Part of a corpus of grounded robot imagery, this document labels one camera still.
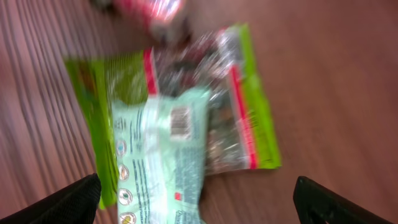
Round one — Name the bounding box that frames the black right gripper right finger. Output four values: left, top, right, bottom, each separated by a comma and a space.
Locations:
293, 176, 392, 224

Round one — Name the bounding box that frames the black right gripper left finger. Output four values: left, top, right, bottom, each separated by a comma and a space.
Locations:
1, 173, 101, 224

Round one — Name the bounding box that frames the green snack bag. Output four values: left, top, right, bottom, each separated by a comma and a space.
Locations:
65, 24, 281, 208

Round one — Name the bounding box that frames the orange tissue pack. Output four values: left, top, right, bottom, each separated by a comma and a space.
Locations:
113, 0, 190, 45

